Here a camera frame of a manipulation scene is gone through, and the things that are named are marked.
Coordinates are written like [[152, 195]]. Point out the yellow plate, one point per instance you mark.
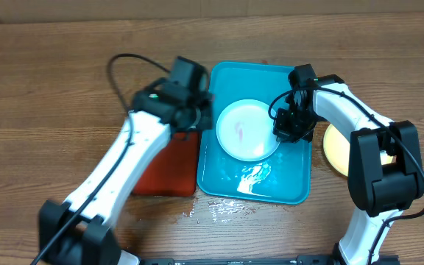
[[337, 150]]

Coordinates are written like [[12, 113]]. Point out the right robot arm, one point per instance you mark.
[[385, 172]]

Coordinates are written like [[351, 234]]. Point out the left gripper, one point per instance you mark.
[[203, 105]]

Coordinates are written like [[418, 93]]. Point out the black tray with red water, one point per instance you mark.
[[173, 171]]

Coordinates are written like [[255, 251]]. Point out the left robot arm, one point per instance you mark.
[[80, 230]]

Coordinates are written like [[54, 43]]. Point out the light blue plate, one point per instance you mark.
[[245, 131]]

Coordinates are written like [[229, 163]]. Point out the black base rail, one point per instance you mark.
[[234, 261]]

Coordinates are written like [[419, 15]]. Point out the teal plastic tray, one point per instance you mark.
[[284, 176]]

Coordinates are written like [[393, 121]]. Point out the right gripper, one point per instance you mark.
[[285, 126]]

